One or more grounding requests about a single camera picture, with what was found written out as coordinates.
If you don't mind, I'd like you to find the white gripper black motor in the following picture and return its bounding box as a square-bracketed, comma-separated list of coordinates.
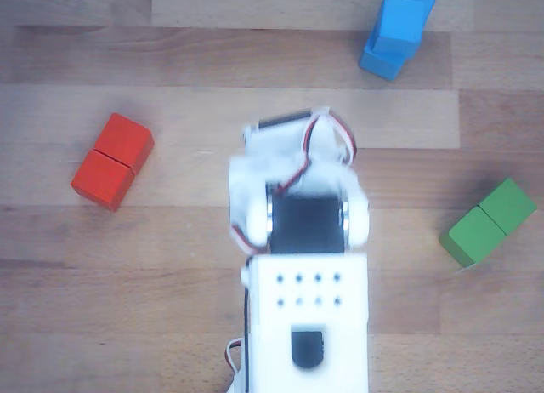
[241, 106, 332, 157]

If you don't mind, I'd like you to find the small blue cube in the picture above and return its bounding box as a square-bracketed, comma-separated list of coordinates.
[371, 0, 430, 62]

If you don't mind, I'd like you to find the long blue block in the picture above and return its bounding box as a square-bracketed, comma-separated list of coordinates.
[359, 0, 437, 82]

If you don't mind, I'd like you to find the long red block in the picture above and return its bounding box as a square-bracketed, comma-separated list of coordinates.
[71, 112, 156, 213]

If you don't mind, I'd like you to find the long green block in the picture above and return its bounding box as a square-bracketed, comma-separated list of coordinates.
[438, 177, 538, 270]

